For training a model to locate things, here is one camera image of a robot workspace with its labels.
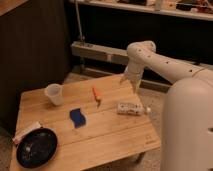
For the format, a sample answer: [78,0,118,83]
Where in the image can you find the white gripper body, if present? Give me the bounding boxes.
[124,60,144,82]

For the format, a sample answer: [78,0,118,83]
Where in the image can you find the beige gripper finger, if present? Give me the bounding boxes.
[133,80,141,93]
[120,74,128,83]

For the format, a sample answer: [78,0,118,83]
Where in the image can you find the white labelled plastic bottle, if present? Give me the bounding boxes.
[117,102,151,116]

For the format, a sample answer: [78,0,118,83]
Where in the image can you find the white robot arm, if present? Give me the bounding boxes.
[123,41,213,171]

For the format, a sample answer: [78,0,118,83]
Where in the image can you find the orange toy carrot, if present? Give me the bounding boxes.
[92,86,102,107]

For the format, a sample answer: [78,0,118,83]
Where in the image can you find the grey metal shelf rack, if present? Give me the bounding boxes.
[71,0,213,87]

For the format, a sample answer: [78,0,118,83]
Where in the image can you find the wooden low table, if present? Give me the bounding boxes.
[10,75,161,171]

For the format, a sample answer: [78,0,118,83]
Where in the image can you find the blue sponge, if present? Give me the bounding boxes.
[69,108,86,128]

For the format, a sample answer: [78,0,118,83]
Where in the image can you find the translucent plastic cup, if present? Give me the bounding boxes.
[44,84,63,106]

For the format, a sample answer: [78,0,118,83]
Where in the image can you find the white red tube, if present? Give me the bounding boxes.
[12,122,42,145]

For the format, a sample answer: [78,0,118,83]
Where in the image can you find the black round pan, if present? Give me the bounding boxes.
[16,128,58,169]

